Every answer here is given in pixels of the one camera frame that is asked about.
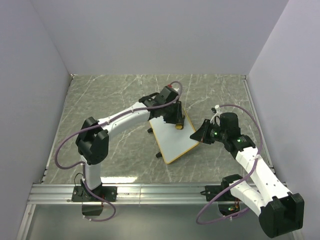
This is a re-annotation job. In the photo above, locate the yellow whiteboard eraser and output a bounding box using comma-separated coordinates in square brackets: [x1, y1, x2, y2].
[175, 124, 184, 130]

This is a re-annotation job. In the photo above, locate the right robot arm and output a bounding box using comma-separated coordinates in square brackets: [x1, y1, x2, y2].
[190, 112, 305, 238]

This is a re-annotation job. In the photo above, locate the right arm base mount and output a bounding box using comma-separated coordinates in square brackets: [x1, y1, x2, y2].
[196, 174, 249, 225]

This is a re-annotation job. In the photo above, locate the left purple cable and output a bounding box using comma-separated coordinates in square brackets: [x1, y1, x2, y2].
[55, 81, 183, 222]

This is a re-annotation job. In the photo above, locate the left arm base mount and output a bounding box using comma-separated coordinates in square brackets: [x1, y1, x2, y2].
[71, 184, 118, 217]

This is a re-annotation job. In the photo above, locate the aluminium mounting rail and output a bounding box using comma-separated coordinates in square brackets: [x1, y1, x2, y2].
[27, 182, 220, 206]

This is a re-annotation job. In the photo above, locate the yellow framed whiteboard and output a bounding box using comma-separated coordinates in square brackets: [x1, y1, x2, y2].
[149, 110, 199, 165]

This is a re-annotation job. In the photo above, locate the right side aluminium rail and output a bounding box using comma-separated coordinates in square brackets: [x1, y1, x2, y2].
[241, 74, 276, 176]

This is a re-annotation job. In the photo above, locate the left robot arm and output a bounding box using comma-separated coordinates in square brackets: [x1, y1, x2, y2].
[75, 84, 185, 201]

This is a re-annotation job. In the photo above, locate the left side aluminium rail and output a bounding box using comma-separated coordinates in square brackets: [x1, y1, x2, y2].
[39, 74, 75, 184]

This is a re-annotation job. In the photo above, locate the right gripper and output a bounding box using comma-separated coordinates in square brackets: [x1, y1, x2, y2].
[190, 119, 228, 145]

